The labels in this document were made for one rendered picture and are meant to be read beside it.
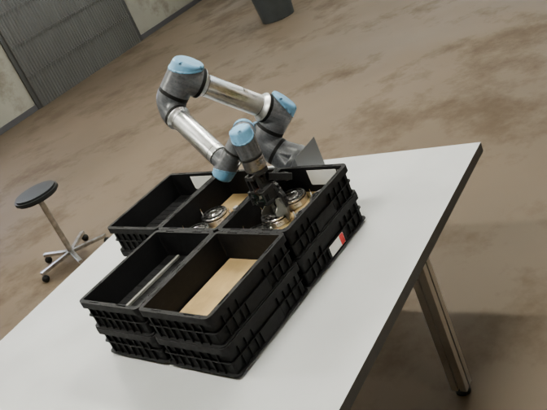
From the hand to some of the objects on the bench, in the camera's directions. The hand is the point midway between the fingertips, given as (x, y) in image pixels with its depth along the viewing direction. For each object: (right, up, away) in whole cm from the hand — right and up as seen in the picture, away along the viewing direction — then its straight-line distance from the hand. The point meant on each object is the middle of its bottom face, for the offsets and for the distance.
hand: (282, 215), depth 242 cm
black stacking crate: (-36, -35, -2) cm, 50 cm away
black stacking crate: (+8, -13, +4) cm, 16 cm away
